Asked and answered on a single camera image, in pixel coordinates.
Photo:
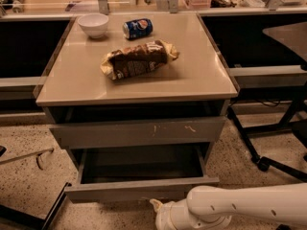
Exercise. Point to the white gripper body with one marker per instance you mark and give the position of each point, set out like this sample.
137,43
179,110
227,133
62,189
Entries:
163,216

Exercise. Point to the white ceramic bowl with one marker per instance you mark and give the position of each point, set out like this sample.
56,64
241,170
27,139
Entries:
94,24

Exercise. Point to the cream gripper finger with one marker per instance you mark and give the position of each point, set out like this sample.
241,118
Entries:
156,204

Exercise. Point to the grey drawer cabinet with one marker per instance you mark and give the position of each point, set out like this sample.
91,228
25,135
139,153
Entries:
195,85

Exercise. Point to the grey top drawer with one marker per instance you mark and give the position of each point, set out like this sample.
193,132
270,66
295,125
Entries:
138,133

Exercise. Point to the grey drawer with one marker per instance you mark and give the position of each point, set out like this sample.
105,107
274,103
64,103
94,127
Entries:
138,133
140,173

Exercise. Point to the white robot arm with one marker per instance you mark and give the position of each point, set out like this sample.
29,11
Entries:
211,208

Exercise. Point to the brown chip bag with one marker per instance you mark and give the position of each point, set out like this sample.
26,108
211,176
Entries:
138,60

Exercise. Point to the blue pepsi can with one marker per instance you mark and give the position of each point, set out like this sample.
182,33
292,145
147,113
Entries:
137,28

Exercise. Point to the black chair leg left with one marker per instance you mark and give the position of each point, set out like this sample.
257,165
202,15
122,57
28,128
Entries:
41,218

